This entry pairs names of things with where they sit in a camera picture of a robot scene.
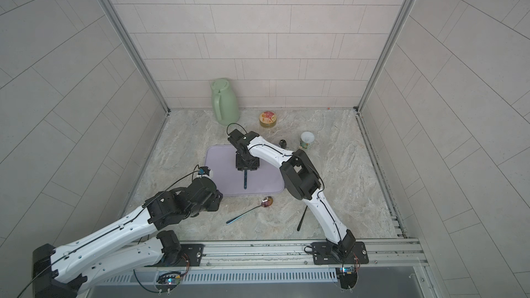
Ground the left corner aluminium post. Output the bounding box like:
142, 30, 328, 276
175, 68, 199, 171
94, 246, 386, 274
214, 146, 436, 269
97, 0, 171, 116

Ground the controller board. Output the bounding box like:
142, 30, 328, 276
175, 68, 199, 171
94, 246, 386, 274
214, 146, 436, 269
156, 271, 183, 295
335, 266, 358, 290

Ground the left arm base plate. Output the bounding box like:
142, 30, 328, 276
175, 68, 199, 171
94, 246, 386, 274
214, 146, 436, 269
173, 244, 205, 267

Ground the green thermos jug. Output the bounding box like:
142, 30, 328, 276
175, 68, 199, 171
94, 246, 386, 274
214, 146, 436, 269
211, 78, 240, 126

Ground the right corner aluminium post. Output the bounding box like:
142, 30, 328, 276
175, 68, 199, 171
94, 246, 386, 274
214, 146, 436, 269
354, 0, 415, 113

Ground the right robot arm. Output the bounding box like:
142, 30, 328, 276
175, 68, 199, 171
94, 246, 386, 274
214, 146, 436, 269
228, 129, 356, 262

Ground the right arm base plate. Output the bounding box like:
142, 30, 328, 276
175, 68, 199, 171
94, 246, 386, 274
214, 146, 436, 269
304, 241, 369, 265

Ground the aluminium mounting rail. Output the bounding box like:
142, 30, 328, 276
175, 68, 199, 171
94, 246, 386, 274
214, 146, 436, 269
123, 239, 429, 274

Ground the right controller board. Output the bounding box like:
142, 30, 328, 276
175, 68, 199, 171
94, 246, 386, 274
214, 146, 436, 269
335, 266, 358, 290

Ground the left black cable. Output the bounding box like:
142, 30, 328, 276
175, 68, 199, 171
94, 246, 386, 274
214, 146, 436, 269
132, 268, 160, 295

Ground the black spoon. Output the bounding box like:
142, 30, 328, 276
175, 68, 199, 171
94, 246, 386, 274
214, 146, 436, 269
279, 139, 287, 149
296, 206, 308, 232

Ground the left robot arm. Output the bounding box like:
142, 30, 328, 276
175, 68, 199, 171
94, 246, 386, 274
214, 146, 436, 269
27, 175, 223, 297

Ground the round floral tin can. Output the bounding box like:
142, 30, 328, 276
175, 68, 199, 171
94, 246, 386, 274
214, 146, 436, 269
259, 111, 277, 128

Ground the left controller board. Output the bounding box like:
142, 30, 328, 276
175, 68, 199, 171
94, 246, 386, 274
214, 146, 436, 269
156, 271, 183, 295

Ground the lilac plastic tray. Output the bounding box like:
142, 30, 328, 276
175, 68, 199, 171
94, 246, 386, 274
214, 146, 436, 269
205, 145, 284, 197

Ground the iridescent rainbow spoon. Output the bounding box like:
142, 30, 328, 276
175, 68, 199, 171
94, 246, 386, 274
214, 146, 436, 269
226, 196, 273, 224

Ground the corner aluminium post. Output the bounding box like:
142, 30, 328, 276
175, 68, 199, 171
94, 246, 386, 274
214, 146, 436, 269
97, 0, 171, 116
354, 0, 415, 113

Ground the small white printed cup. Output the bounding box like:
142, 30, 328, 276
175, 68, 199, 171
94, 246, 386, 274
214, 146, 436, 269
300, 131, 316, 150

